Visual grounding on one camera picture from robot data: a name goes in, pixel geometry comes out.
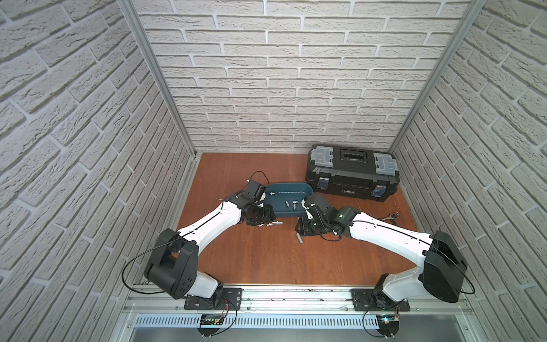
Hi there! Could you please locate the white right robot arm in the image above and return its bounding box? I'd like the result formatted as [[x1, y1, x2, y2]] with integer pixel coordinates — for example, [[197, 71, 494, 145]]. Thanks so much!
[[301, 205, 467, 309]]

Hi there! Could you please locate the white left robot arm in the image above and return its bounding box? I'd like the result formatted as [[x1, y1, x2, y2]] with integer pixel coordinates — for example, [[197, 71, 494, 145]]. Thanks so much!
[[144, 202, 276, 299]]

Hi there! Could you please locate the teal plastic storage box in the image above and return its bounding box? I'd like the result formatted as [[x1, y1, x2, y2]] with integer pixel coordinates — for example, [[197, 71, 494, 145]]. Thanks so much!
[[265, 182, 314, 219]]

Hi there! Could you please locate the ratchet wrench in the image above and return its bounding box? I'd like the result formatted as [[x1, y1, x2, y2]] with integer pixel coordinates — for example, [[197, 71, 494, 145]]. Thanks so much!
[[382, 212, 399, 225]]

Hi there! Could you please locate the black grey toolbox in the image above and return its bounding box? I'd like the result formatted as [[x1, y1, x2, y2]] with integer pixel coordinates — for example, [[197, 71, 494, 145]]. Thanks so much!
[[305, 144, 400, 202]]

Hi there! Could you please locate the right controller board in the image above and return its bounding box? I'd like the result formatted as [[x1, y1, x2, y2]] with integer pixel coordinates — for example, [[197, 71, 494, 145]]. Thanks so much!
[[376, 316, 400, 339]]

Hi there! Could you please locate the controller board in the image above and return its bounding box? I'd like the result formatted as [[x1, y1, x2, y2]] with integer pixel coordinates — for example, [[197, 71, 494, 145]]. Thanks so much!
[[376, 316, 400, 339], [197, 314, 226, 337]]

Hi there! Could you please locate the left controller board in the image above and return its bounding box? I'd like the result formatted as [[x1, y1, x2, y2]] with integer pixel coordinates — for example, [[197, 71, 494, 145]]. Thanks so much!
[[197, 314, 226, 337]]

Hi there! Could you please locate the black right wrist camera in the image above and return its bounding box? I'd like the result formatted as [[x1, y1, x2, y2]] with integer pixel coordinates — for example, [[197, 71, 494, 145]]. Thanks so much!
[[302, 194, 332, 218]]

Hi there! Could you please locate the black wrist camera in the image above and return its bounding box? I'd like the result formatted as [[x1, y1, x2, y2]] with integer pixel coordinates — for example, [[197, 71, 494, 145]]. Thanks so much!
[[243, 180, 266, 202], [302, 194, 332, 218]]

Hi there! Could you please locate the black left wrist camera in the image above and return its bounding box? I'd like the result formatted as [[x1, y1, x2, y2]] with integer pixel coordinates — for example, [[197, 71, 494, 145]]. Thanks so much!
[[243, 180, 266, 202]]

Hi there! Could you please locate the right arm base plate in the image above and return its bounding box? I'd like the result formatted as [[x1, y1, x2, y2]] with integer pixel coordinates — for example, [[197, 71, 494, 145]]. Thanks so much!
[[350, 289, 410, 312]]

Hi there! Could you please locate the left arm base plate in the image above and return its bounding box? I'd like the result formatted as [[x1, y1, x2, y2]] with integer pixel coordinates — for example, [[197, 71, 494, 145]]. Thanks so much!
[[184, 287, 243, 311]]

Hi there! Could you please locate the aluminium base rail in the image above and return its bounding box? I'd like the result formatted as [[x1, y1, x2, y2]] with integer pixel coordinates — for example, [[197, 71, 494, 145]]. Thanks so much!
[[120, 284, 473, 331]]

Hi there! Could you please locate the aluminium frame post left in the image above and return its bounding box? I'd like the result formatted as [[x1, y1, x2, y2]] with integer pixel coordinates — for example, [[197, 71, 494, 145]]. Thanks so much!
[[118, 0, 197, 158]]

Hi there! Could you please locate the aluminium frame post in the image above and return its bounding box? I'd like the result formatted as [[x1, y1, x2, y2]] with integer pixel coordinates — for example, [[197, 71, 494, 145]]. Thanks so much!
[[118, 0, 197, 158], [388, 0, 487, 154]]

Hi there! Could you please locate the aluminium frame post right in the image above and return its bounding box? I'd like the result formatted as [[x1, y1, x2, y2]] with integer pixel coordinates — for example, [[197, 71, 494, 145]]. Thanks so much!
[[388, 0, 487, 154]]

